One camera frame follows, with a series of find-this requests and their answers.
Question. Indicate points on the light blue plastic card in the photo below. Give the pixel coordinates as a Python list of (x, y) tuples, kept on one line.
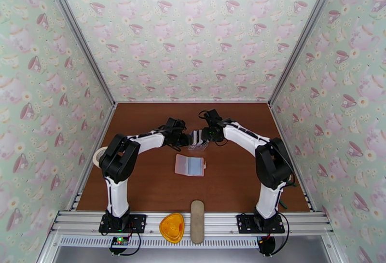
[(195, 165)]

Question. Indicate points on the translucent plastic case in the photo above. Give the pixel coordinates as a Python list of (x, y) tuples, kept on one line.
[(181, 164)]

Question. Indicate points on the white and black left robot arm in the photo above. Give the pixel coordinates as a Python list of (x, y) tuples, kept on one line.
[(150, 141)]

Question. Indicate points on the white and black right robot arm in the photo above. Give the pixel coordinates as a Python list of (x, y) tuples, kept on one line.
[(241, 138)]

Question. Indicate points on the clear acrylic card stand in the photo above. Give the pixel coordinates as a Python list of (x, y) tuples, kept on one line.
[(197, 148)]

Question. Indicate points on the beige oblong pad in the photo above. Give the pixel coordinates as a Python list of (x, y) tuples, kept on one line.
[(197, 223)]

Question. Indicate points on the masking tape roll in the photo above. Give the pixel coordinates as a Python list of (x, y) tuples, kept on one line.
[(96, 158)]

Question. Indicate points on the orange triangular plastic lid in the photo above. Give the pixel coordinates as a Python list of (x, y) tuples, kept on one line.
[(172, 229)]

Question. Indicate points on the small green circuit board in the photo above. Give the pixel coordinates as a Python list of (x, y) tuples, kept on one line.
[(119, 242)]

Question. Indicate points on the black round device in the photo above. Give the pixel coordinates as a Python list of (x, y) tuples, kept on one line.
[(267, 245)]

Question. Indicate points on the aluminium back rail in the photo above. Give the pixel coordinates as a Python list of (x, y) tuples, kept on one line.
[(193, 102)]

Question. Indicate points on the aluminium side rail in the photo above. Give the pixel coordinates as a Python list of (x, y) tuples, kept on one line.
[(83, 186), (279, 123)]

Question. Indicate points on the aluminium profile front rail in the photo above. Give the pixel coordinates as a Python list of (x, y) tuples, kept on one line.
[(217, 223)]

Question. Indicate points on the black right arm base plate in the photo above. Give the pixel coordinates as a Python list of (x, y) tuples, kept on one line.
[(244, 223)]

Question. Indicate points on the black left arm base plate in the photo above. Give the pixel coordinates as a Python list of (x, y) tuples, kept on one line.
[(137, 223)]

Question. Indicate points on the aluminium corner post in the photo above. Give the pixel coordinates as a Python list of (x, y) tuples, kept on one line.
[(306, 34), (78, 34)]

